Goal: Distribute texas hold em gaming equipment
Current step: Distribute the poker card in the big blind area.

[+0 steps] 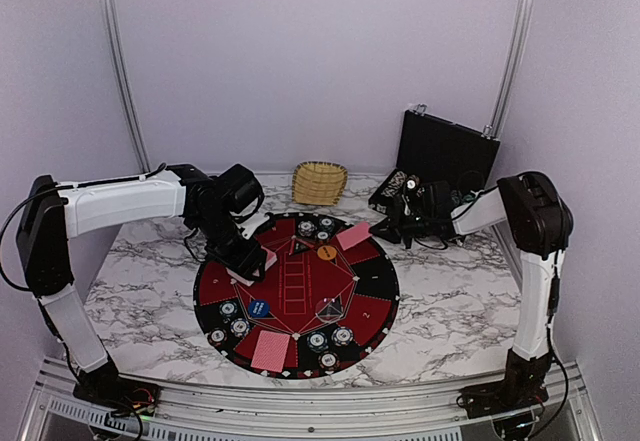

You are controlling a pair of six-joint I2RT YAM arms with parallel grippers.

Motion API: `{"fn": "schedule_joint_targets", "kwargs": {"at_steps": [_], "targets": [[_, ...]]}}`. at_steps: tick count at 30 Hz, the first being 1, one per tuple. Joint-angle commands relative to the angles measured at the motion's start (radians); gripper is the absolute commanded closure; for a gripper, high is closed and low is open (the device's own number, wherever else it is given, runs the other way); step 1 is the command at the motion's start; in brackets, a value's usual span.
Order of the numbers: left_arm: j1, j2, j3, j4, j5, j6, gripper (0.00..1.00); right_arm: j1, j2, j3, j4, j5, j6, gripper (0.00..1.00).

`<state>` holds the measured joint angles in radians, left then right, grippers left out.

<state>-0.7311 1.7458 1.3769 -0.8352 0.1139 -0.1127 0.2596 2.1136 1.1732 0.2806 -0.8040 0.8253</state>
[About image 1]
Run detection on aluminium front rail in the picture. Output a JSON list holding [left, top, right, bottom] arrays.
[[17, 359, 602, 440]]

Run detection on dealt red card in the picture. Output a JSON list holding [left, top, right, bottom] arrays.
[[335, 222, 371, 251], [251, 331, 290, 372]]

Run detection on black triangular all-in marker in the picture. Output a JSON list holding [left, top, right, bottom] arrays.
[[289, 239, 313, 256]]

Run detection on black poker chip case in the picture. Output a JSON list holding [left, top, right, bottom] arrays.
[[368, 110, 500, 214]]

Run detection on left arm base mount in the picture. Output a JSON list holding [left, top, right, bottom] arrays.
[[73, 378, 160, 437]]

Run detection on right aluminium frame post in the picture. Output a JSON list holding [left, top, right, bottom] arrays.
[[487, 0, 534, 139]]

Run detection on round red black poker mat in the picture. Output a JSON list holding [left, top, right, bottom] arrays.
[[194, 213, 400, 380]]

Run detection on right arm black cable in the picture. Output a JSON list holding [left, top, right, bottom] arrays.
[[409, 170, 501, 252]]

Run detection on green blue chip stack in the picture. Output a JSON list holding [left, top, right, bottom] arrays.
[[306, 331, 328, 353], [319, 217, 335, 232], [218, 300, 238, 323]]

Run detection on red black chip stack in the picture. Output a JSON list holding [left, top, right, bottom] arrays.
[[316, 230, 331, 243], [207, 328, 227, 347], [318, 351, 340, 371]]

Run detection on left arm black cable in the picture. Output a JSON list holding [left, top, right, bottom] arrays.
[[0, 162, 169, 292]]

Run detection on left aluminium frame post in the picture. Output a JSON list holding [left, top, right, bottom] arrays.
[[100, 0, 150, 171]]

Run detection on blue small blind button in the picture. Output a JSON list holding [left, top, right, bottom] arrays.
[[247, 299, 270, 319]]

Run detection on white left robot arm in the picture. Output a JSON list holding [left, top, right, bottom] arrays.
[[16, 164, 267, 406]]

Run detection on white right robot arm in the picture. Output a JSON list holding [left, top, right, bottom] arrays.
[[368, 170, 573, 409]]

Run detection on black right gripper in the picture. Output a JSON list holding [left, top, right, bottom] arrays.
[[369, 205, 436, 249]]

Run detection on clear round dealer button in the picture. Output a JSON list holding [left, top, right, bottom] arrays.
[[315, 296, 344, 323]]

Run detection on aluminium frame post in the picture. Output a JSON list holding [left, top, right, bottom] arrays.
[[487, 0, 534, 139], [100, 0, 150, 171]]

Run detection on orange big blind button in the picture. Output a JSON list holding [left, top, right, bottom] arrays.
[[317, 245, 337, 261]]

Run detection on woven bamboo tray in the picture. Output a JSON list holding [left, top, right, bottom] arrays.
[[292, 161, 348, 206]]

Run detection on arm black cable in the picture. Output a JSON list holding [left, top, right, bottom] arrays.
[[0, 162, 169, 292], [409, 170, 501, 252]]

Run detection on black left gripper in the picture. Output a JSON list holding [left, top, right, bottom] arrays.
[[192, 209, 267, 282]]

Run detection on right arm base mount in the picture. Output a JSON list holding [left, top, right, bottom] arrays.
[[456, 381, 549, 440]]

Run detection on blue white chips in case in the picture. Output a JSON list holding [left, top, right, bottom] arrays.
[[381, 170, 407, 198]]

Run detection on red playing card deck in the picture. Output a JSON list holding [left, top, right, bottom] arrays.
[[226, 248, 277, 287]]

